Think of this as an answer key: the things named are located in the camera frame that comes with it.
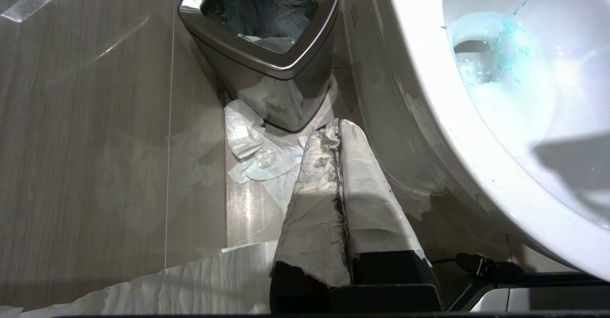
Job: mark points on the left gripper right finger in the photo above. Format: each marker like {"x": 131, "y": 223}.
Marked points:
{"x": 371, "y": 203}

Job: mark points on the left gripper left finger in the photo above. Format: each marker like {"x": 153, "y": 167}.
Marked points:
{"x": 314, "y": 222}

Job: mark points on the white toilet bowl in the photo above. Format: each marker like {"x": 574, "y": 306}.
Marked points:
{"x": 500, "y": 117}

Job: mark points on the crumpled white paper towel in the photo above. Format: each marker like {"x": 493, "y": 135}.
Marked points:
{"x": 259, "y": 156}

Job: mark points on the white paper sheet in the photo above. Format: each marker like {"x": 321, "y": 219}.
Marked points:
{"x": 190, "y": 284}

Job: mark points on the stainless steel trash bin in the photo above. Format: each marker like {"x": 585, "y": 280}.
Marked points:
{"x": 267, "y": 56}

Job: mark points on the black bin liner bag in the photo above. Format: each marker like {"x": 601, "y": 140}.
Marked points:
{"x": 259, "y": 10}

